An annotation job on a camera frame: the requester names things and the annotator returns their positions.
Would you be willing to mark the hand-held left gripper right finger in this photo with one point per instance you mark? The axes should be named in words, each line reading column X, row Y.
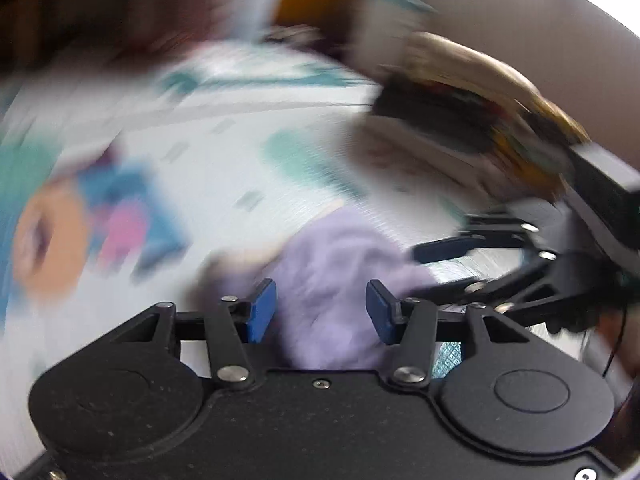
column 378, row 310

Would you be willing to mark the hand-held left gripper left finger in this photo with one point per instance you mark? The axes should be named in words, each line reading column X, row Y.
column 262, row 310

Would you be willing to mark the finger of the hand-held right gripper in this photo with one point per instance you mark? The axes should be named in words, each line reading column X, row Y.
column 500, row 287
column 442, row 250

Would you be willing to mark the purple and beige pants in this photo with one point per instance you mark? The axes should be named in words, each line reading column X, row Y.
column 330, row 285

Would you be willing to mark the white folded cloth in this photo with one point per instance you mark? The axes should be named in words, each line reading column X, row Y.
column 410, row 160

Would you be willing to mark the dark grey garment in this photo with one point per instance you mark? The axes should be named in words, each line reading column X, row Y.
column 435, row 110

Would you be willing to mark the printed play mat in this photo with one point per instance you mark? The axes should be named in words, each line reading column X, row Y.
column 200, row 160

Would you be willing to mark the wicker basket with items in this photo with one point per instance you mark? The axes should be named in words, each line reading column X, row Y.
column 480, row 65

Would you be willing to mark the dark brown furniture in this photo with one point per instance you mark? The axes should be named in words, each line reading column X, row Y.
column 100, row 10

